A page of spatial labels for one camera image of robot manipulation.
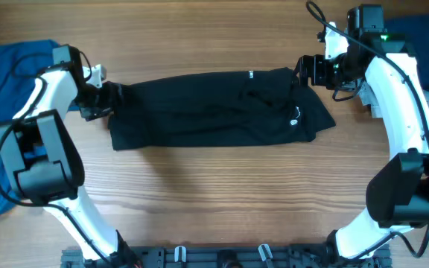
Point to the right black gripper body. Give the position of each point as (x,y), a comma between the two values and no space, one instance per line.
(309,71)

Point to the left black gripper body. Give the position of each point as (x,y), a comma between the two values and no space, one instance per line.
(100,98)

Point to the black t-shirt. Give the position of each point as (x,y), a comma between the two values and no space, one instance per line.
(218,109)

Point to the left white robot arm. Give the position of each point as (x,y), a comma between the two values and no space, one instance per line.
(45,170)

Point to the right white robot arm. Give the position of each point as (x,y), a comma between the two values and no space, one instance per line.
(397,197)

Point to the grey folded garment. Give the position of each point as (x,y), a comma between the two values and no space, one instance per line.
(368,98)

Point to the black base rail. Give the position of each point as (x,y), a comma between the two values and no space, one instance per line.
(293,256)

